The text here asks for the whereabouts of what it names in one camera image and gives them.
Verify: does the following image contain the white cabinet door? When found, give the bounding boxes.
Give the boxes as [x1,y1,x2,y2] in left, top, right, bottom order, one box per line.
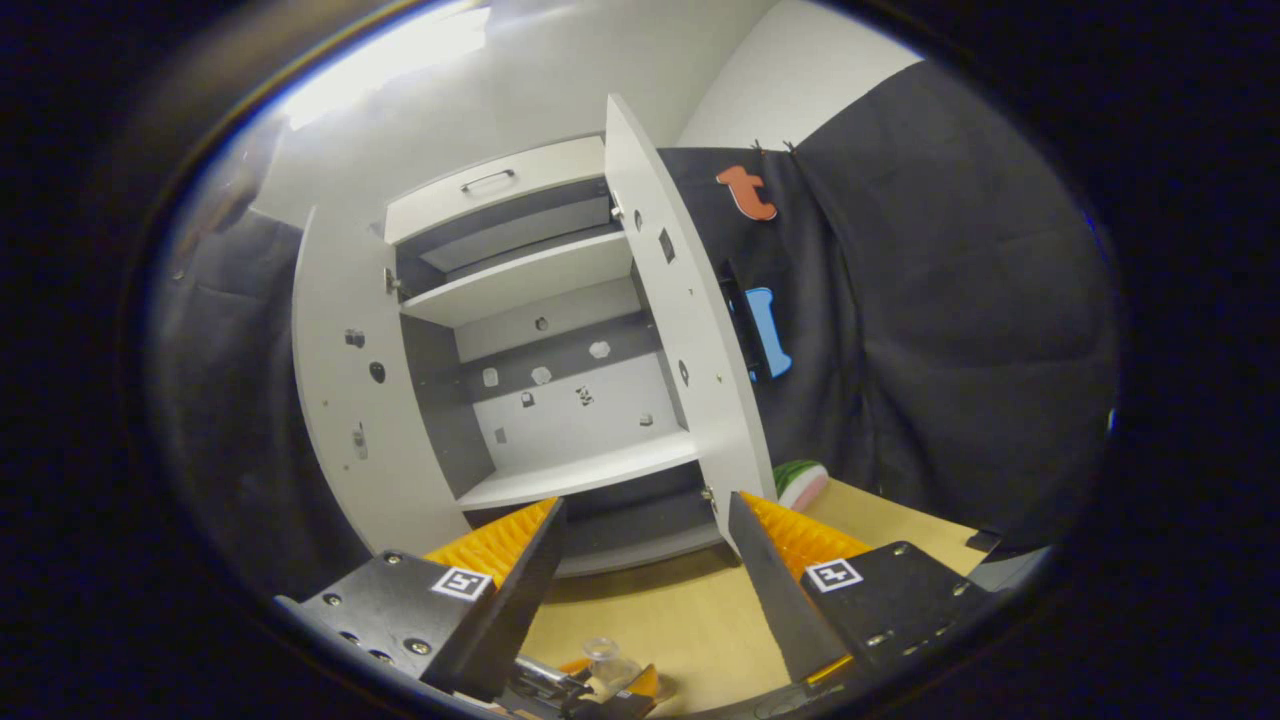
[289,204,473,558]
[602,92,780,557]

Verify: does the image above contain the black door handle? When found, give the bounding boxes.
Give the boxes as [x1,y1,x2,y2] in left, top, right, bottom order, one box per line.
[719,261,772,383]

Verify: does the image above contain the white cabinet shelf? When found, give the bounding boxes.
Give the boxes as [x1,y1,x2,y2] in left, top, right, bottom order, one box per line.
[399,231,637,329]

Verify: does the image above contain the watermelon slice toy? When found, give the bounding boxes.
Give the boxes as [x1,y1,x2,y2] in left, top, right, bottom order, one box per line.
[771,458,830,514]

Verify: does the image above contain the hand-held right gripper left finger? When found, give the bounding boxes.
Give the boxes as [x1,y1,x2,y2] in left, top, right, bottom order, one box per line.
[272,497,569,704]

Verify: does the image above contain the white cabinet with grey interior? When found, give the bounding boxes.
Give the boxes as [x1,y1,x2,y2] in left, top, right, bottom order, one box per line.
[384,134,723,582]

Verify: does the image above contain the clear plastic bottle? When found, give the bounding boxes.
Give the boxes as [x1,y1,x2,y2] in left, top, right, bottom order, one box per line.
[583,637,642,693]

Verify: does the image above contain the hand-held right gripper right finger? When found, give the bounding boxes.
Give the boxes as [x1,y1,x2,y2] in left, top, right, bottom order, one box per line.
[726,491,993,691]

